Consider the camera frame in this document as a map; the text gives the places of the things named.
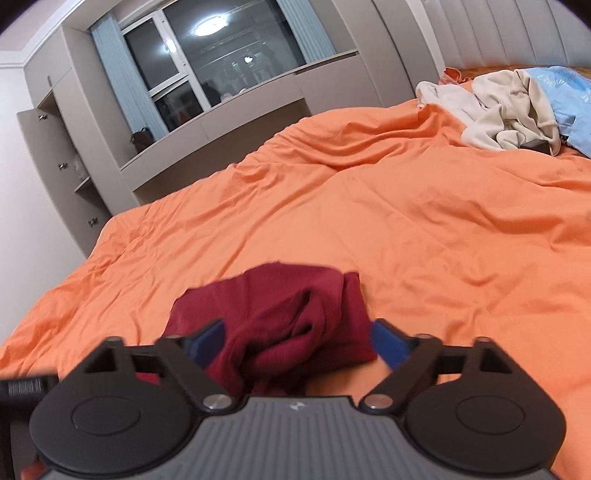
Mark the dark red t-shirt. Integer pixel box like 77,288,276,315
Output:
164,263,377,398

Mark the orange duvet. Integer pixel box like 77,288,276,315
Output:
1,101,590,479

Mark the dark handbag on ledge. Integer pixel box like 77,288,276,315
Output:
130,127,155,154

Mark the white object on shelf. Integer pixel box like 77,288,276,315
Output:
72,156,89,182

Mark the beige crumpled garment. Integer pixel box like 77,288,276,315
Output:
416,69,562,156

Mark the left light blue curtain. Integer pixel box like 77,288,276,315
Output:
90,13,169,140

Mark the light blue curtain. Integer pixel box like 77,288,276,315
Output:
90,13,169,140
277,0,337,64

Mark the window with dark glass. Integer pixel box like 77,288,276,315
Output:
122,0,305,131

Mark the light blue garment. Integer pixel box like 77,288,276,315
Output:
526,66,591,157

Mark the right light blue curtain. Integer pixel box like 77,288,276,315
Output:
277,0,337,64

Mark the grey padded headboard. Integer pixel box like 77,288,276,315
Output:
409,0,590,72

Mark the grey wall cabinet unit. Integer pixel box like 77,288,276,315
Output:
17,1,443,254

